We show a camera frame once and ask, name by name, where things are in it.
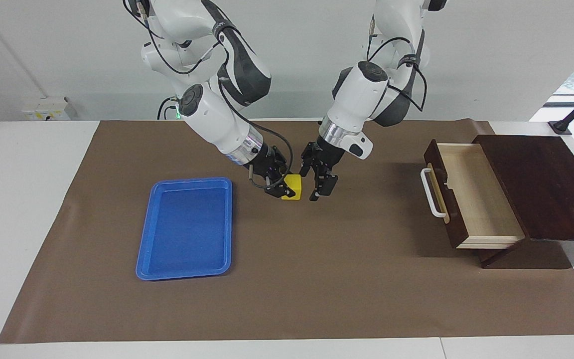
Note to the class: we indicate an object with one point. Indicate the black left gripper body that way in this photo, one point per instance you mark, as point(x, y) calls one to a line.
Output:
point(328, 155)

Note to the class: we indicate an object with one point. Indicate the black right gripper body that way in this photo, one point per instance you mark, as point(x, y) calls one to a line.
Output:
point(266, 160)

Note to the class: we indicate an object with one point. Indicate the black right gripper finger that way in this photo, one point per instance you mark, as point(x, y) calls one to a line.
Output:
point(281, 189)
point(281, 162)

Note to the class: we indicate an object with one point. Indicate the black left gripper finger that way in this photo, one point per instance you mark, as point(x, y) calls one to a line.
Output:
point(308, 159)
point(326, 185)

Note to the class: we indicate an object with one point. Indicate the yellow block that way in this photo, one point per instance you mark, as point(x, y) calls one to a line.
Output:
point(294, 188)

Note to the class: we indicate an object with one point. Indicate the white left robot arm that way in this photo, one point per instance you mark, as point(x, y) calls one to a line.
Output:
point(361, 94)

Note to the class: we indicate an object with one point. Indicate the blue plastic tray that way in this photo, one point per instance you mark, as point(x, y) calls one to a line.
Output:
point(187, 229)

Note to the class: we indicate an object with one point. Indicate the brown table mat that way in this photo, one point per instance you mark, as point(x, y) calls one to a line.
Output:
point(317, 299)

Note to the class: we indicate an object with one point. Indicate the dark brown wooden cabinet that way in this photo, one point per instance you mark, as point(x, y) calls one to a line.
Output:
point(551, 189)

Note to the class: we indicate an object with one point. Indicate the white wall outlet box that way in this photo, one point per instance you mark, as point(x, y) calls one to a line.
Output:
point(45, 109)

